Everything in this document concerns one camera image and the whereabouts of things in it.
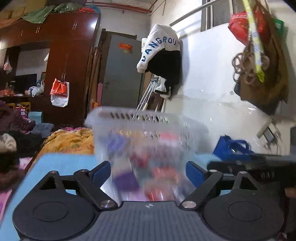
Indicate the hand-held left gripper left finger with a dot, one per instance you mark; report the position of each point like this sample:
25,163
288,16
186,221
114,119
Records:
101,173

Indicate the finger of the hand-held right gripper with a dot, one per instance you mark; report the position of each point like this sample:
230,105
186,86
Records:
229,167

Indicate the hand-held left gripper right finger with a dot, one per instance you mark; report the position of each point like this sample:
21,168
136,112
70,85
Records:
193,173

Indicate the large purple box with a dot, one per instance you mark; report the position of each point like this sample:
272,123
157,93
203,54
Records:
126,182

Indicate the red patterned packet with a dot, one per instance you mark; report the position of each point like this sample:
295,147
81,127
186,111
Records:
165,175

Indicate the white plastic basket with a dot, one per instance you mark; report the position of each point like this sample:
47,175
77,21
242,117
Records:
148,120

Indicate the blue tote bag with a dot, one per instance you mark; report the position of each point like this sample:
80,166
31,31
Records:
227,148

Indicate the white power strip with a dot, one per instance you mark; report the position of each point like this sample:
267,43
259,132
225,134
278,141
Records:
268,134

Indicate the yellow blanket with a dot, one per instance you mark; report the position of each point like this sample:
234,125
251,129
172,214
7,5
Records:
69,142

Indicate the black hanging bag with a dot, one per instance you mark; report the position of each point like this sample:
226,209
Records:
267,109

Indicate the red and yellow box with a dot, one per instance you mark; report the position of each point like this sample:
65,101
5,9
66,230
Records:
94,104

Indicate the blue-grey cloth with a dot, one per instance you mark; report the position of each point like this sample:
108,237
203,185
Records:
42,129

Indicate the pink foam board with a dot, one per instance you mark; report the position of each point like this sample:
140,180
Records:
100,95

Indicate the brown hanging bag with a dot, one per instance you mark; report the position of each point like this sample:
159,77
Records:
275,88

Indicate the teal box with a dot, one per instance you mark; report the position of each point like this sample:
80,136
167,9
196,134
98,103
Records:
34,117

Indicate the orange and white plastic bag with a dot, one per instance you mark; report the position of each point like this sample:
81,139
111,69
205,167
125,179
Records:
59,97

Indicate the pile of dark clothes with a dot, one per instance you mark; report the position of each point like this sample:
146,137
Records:
16,148

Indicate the metal crutches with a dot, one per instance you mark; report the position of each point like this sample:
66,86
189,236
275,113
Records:
148,95

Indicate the wooden planks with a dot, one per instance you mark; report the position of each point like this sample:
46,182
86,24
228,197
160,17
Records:
93,76

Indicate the grey door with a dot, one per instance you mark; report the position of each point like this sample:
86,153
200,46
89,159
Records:
122,74

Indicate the black television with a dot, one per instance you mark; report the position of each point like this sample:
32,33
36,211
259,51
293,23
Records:
26,83

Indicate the brown wooden wardrobe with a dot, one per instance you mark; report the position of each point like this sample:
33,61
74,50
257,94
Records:
69,46

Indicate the white and black hoodie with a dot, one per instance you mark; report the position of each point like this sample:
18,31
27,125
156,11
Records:
161,37

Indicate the small pink plastic bag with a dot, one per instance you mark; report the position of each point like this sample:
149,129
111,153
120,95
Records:
7,66

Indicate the red ceiling pipe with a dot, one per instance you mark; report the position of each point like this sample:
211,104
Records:
120,5

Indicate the green cloth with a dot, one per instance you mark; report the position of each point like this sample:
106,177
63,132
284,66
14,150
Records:
41,14

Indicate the large cardboard box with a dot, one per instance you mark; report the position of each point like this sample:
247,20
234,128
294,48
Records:
16,8

